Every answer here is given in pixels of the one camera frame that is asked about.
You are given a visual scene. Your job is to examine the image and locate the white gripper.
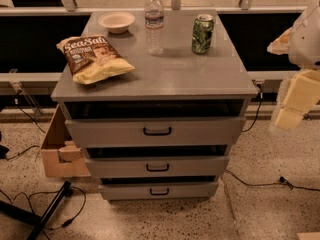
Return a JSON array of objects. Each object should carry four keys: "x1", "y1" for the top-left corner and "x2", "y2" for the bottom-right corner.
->
[{"x1": 275, "y1": 70, "x2": 320, "y2": 130}]

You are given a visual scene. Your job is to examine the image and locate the grey bottom drawer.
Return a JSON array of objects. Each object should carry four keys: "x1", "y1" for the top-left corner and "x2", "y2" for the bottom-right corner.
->
[{"x1": 98, "y1": 182, "x2": 218, "y2": 201}]

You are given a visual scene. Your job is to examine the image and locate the grey drawer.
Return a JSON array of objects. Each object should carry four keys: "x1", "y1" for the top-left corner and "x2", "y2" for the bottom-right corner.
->
[
  {"x1": 85, "y1": 156, "x2": 229, "y2": 178},
  {"x1": 66, "y1": 117, "x2": 245, "y2": 148},
  {"x1": 98, "y1": 182, "x2": 218, "y2": 201}
]

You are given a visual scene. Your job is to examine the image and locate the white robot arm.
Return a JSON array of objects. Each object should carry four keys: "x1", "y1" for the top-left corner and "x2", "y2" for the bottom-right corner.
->
[{"x1": 267, "y1": 0, "x2": 320, "y2": 133}]

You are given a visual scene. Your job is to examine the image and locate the grey top drawer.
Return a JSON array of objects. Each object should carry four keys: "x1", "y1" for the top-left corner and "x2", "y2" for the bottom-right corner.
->
[{"x1": 66, "y1": 117, "x2": 245, "y2": 148}]

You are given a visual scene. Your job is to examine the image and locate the grey drawer cabinet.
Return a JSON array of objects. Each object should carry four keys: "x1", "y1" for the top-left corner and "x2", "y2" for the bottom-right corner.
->
[{"x1": 52, "y1": 10, "x2": 257, "y2": 186}]

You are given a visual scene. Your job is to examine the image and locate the grey middle drawer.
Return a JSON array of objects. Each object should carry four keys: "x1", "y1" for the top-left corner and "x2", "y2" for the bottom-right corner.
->
[{"x1": 85, "y1": 156, "x2": 229, "y2": 178}]

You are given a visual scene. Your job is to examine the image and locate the green soda can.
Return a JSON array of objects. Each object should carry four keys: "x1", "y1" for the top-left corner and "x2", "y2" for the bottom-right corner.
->
[{"x1": 192, "y1": 14, "x2": 214, "y2": 54}]

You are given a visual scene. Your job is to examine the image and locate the clear plastic water bottle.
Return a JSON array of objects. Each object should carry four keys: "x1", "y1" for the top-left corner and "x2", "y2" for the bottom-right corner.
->
[{"x1": 144, "y1": 0, "x2": 164, "y2": 55}]

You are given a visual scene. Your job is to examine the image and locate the white paper bowl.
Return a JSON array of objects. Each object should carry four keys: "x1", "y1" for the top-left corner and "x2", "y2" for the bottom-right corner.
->
[{"x1": 98, "y1": 12, "x2": 135, "y2": 34}]

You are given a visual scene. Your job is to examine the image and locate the sea salt chips bag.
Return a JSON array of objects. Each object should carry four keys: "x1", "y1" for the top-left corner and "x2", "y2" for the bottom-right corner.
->
[{"x1": 57, "y1": 35, "x2": 135, "y2": 85}]

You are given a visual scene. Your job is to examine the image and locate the cardboard box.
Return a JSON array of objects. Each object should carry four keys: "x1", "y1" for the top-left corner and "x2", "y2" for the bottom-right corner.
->
[{"x1": 40, "y1": 106, "x2": 90, "y2": 178}]

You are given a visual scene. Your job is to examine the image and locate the black tripod stand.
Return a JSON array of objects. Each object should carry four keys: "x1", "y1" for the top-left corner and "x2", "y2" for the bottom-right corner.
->
[{"x1": 0, "y1": 180, "x2": 74, "y2": 240}]

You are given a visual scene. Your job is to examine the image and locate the black cable behind cabinet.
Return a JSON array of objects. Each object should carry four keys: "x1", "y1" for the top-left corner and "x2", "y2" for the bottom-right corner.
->
[{"x1": 242, "y1": 83, "x2": 264, "y2": 133}]

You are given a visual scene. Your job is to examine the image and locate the black floor cable right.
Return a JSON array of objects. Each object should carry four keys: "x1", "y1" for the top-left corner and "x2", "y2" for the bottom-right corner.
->
[{"x1": 225, "y1": 169, "x2": 320, "y2": 192}]

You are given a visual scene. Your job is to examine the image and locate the black floor cable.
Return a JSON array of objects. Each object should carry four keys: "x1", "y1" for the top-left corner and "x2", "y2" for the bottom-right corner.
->
[
  {"x1": 225, "y1": 169, "x2": 320, "y2": 192},
  {"x1": 0, "y1": 185, "x2": 87, "y2": 232}
]

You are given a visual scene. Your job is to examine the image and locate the black floor cable left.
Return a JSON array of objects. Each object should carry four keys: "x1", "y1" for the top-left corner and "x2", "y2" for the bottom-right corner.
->
[{"x1": 0, "y1": 185, "x2": 87, "y2": 232}]

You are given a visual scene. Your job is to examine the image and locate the metal railing bracket left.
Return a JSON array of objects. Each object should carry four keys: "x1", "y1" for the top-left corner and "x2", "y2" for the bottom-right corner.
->
[{"x1": 9, "y1": 78, "x2": 43, "y2": 122}]

